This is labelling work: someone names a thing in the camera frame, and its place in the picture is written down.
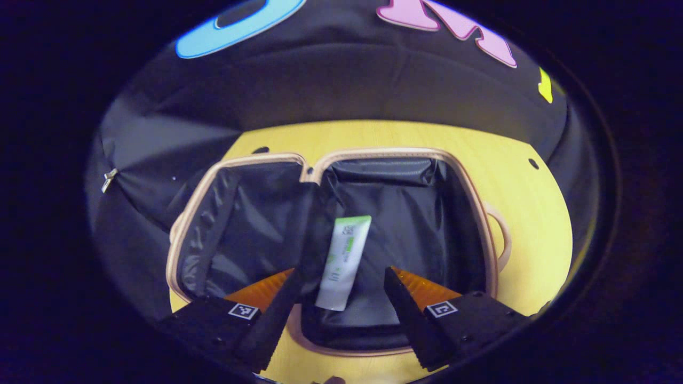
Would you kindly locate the white green skincare tube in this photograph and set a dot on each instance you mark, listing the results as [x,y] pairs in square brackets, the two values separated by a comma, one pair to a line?
[344,256]

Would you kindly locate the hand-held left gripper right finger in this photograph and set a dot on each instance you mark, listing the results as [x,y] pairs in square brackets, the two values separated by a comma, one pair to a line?
[411,325]

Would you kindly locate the silver cloth clip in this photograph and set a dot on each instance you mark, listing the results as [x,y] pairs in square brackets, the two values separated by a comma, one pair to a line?
[109,180]

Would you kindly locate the pink suitcase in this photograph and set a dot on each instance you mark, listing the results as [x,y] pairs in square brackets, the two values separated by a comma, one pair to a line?
[416,224]

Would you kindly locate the black backdrop cloth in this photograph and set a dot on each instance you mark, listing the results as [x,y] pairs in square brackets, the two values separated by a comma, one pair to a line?
[320,90]

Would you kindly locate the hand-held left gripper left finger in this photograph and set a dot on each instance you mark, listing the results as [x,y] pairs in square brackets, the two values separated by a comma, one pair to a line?
[272,325]

